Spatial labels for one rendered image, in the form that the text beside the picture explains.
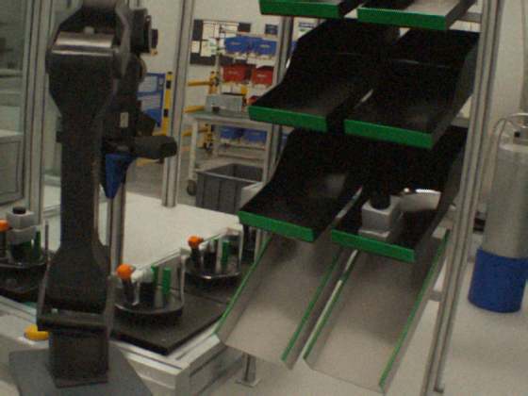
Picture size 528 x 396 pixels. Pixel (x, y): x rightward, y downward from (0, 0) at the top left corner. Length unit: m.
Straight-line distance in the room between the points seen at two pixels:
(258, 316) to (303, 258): 0.12
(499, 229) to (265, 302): 0.84
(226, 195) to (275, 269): 2.11
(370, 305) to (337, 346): 0.09
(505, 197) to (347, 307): 0.78
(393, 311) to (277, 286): 0.20
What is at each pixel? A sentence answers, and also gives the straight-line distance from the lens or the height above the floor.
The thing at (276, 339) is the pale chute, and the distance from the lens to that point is 1.03.
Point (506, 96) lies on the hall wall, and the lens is 11.57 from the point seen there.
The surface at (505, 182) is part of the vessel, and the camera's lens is 1.71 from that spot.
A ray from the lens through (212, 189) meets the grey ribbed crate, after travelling 3.22.
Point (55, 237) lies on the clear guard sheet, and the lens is 1.54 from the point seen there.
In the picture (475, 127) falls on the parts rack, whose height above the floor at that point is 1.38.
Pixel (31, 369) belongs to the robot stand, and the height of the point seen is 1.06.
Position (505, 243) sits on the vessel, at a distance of 1.73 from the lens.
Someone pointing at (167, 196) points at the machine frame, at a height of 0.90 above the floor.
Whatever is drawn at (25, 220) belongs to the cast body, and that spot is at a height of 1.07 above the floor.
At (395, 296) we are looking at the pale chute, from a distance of 1.03.
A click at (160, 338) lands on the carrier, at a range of 1.11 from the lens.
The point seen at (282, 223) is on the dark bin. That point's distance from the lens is 0.95.
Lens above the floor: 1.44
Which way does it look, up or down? 12 degrees down
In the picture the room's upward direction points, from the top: 6 degrees clockwise
